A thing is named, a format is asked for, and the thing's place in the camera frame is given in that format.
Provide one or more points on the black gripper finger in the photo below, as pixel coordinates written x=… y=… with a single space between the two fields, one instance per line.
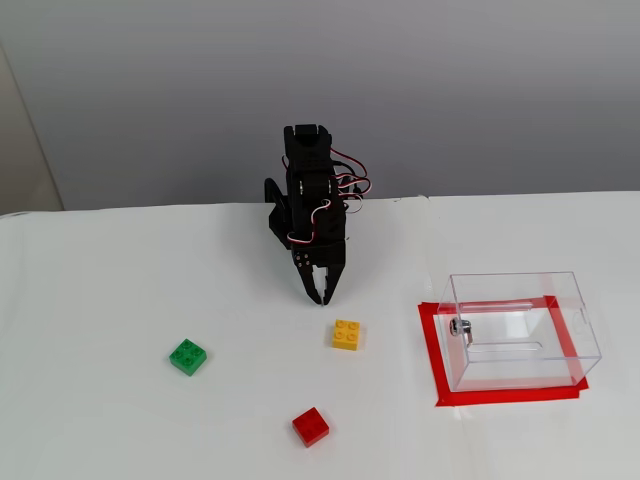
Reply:
x=334 y=282
x=306 y=275

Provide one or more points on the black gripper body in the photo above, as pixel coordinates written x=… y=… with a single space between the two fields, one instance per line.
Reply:
x=327 y=258

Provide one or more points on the green lego brick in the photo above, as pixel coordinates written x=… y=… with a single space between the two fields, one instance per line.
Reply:
x=187 y=357

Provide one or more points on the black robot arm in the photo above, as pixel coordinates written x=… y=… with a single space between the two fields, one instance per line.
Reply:
x=310 y=150

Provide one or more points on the yellow lego brick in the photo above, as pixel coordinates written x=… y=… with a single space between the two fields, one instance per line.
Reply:
x=347 y=335

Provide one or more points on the red lego brick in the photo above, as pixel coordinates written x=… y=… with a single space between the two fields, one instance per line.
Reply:
x=310 y=426

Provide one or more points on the transparent plastic box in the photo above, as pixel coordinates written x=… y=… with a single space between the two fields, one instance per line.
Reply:
x=520 y=365

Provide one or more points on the silver cam lock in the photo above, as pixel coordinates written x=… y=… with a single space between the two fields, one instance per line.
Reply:
x=461 y=329

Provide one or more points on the red tape square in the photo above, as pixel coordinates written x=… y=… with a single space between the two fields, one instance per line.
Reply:
x=500 y=397

